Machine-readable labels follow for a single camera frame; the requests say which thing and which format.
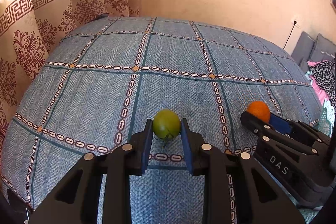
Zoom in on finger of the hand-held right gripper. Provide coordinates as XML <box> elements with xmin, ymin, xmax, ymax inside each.
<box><xmin>240</xmin><ymin>111</ymin><xmax>279</xmax><ymax>144</ymax></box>
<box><xmin>269</xmin><ymin>113</ymin><xmax>332</xmax><ymax>155</ymax></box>

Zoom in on leopard print cloth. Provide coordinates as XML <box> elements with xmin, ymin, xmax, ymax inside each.
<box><xmin>314</xmin><ymin>60</ymin><xmax>336</xmax><ymax>101</ymax></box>

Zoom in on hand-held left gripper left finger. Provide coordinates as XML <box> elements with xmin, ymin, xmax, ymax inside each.
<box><xmin>28</xmin><ymin>119</ymin><xmax>154</xmax><ymax>224</ymax></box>

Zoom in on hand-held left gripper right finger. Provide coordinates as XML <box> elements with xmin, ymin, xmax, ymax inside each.
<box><xmin>181</xmin><ymin>118</ymin><xmax>306</xmax><ymax>224</ymax></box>

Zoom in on orange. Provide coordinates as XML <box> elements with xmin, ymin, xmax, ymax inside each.
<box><xmin>246</xmin><ymin>101</ymin><xmax>271</xmax><ymax>123</ymax></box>

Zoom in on light blue plastic basket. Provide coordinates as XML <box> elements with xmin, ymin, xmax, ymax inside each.
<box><xmin>319</xmin><ymin>99</ymin><xmax>336</xmax><ymax>139</ymax></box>

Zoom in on pink dotted cloth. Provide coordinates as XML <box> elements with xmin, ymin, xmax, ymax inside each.
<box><xmin>307</xmin><ymin>61</ymin><xmax>331</xmax><ymax>104</ymax></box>

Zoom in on green tomato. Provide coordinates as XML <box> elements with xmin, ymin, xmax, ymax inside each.
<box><xmin>153</xmin><ymin>109</ymin><xmax>181</xmax><ymax>148</ymax></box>

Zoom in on black power cable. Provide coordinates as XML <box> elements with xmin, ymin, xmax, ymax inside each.
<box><xmin>283</xmin><ymin>21</ymin><xmax>297</xmax><ymax>50</ymax></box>

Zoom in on grey sofa cushions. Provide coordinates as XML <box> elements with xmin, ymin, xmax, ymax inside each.
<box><xmin>291</xmin><ymin>31</ymin><xmax>336</xmax><ymax>72</ymax></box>

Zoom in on beige patterned curtain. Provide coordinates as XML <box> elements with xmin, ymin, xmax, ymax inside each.
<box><xmin>0</xmin><ymin>0</ymin><xmax>142</xmax><ymax>135</ymax></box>

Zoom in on blue checked bedsheet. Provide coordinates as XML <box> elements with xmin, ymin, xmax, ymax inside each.
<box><xmin>1</xmin><ymin>17</ymin><xmax>324</xmax><ymax>224</ymax></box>

